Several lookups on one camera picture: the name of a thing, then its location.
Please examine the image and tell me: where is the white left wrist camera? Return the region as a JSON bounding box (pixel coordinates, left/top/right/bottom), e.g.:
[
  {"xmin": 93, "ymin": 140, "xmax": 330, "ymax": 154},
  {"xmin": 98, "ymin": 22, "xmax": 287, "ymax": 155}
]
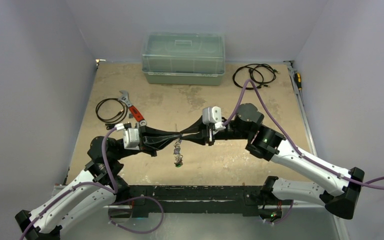
[{"xmin": 114, "ymin": 123, "xmax": 140, "ymax": 151}]

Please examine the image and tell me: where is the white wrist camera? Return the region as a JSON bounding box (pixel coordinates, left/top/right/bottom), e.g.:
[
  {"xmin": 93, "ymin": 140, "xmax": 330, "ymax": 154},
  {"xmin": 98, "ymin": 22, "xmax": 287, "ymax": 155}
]
[
  {"xmin": 202, "ymin": 106, "xmax": 226, "ymax": 131},
  {"xmin": 114, "ymin": 123, "xmax": 140, "ymax": 151}
]

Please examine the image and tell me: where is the black metal base rail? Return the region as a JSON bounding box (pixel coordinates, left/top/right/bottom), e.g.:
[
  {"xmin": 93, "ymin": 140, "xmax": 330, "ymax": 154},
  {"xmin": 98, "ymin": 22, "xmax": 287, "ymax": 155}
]
[{"xmin": 108, "ymin": 185, "xmax": 291, "ymax": 220}]

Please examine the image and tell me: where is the red handled adjustable wrench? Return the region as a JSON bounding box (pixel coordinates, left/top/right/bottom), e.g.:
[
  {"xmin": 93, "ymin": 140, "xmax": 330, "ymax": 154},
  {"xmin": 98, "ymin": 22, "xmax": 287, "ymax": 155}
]
[{"xmin": 119, "ymin": 90, "xmax": 147, "ymax": 126}]

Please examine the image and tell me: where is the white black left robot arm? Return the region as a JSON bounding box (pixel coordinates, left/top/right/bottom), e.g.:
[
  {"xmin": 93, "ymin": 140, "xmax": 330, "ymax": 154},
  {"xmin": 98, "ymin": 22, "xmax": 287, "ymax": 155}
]
[{"xmin": 15, "ymin": 123, "xmax": 181, "ymax": 240}]

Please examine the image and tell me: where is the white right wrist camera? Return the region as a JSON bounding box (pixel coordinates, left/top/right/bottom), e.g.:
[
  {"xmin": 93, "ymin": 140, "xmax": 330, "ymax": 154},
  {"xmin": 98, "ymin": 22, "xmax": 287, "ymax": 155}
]
[{"xmin": 202, "ymin": 106, "xmax": 226, "ymax": 131}]

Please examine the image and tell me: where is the black coiled cable right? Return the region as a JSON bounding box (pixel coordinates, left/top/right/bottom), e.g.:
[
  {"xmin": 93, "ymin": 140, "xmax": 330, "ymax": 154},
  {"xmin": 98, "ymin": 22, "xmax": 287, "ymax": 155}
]
[{"xmin": 232, "ymin": 63, "xmax": 279, "ymax": 91}]

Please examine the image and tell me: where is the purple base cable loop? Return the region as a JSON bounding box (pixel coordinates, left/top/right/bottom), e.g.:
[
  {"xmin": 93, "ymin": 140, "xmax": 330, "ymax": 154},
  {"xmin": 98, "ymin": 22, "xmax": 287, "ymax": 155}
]
[{"xmin": 107, "ymin": 193, "xmax": 165, "ymax": 234}]

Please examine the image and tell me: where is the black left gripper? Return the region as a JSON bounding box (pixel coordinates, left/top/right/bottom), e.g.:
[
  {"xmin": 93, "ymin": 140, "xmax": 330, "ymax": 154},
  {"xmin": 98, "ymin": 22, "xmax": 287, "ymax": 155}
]
[{"xmin": 113, "ymin": 121, "xmax": 181, "ymax": 160}]

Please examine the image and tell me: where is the yellow black screwdriver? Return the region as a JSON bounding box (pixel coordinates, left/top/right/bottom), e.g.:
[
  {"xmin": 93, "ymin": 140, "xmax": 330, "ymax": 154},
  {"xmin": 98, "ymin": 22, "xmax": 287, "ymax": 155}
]
[{"xmin": 293, "ymin": 72, "xmax": 302, "ymax": 91}]

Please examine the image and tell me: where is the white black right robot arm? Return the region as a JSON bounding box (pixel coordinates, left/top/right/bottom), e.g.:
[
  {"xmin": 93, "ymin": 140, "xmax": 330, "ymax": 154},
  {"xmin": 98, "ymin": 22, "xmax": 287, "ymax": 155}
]
[{"xmin": 181, "ymin": 103, "xmax": 365, "ymax": 220}]

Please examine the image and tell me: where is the black coiled cable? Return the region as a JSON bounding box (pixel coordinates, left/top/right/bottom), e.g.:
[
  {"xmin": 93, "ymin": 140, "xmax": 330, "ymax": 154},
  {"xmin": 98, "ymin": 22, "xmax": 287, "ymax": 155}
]
[
  {"xmin": 232, "ymin": 63, "xmax": 279, "ymax": 91},
  {"xmin": 95, "ymin": 98, "xmax": 129, "ymax": 131}
]

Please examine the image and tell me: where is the large metal keyring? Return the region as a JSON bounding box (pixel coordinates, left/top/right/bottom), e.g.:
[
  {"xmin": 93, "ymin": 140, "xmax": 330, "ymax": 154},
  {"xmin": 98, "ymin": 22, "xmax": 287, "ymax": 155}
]
[{"xmin": 173, "ymin": 138, "xmax": 183, "ymax": 164}]

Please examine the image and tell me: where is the green plastic storage box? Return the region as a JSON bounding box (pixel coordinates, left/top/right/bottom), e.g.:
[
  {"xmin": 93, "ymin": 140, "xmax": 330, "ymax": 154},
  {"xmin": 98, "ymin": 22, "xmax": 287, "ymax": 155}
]
[{"xmin": 141, "ymin": 32, "xmax": 226, "ymax": 86}]

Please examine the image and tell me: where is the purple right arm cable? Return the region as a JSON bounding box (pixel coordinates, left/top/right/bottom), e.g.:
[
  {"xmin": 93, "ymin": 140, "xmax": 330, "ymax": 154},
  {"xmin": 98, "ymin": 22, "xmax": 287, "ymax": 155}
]
[{"xmin": 221, "ymin": 78, "xmax": 384, "ymax": 191}]

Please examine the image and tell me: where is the black coiled cable left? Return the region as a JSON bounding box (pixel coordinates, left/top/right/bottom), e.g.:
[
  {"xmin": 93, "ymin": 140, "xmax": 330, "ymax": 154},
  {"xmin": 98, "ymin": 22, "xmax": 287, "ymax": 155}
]
[{"xmin": 95, "ymin": 98, "xmax": 129, "ymax": 131}]

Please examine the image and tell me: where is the key with green tag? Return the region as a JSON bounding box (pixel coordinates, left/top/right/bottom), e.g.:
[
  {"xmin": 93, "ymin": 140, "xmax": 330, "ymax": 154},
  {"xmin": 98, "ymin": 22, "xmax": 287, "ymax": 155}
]
[{"xmin": 174, "ymin": 161, "xmax": 183, "ymax": 168}]

